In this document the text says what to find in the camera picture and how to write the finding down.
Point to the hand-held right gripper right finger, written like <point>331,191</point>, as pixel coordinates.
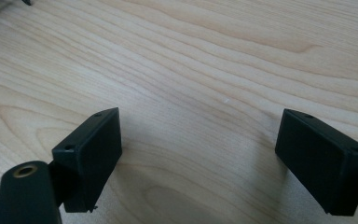
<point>320,161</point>

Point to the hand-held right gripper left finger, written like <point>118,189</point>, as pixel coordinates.
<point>90,161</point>

